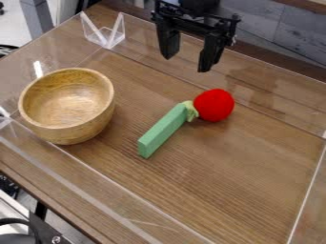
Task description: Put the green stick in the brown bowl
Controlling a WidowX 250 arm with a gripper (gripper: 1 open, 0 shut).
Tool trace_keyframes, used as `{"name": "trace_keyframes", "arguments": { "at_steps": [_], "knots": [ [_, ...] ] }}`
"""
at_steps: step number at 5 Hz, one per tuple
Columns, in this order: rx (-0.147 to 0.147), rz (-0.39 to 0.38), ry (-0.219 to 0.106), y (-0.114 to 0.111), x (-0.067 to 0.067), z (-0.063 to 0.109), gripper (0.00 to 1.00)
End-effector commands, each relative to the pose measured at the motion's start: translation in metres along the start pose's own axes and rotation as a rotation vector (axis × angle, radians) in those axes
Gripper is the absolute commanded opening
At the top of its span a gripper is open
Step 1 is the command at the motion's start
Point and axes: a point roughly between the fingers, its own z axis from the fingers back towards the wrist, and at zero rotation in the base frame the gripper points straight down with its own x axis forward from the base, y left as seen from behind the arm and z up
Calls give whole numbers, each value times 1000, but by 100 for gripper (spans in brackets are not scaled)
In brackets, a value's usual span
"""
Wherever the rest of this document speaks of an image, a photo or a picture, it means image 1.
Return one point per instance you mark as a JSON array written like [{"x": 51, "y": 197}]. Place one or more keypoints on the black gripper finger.
[
  {"x": 168, "y": 38},
  {"x": 214, "y": 45}
]

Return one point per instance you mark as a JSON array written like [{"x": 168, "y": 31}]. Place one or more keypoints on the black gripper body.
[{"x": 195, "y": 16}]

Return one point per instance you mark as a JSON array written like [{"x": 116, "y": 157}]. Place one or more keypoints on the green rectangular stick block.
[{"x": 162, "y": 131}]

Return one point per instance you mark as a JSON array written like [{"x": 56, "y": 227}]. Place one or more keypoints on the brown wooden bowl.
[{"x": 67, "y": 106}]

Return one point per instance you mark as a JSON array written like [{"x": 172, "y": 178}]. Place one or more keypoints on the red plush strawberry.
[{"x": 213, "y": 106}]

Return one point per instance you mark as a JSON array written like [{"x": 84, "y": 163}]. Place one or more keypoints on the clear acrylic tray wall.
[{"x": 241, "y": 181}]

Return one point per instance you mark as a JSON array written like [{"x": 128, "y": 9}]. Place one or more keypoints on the black metal bracket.
[{"x": 50, "y": 236}]

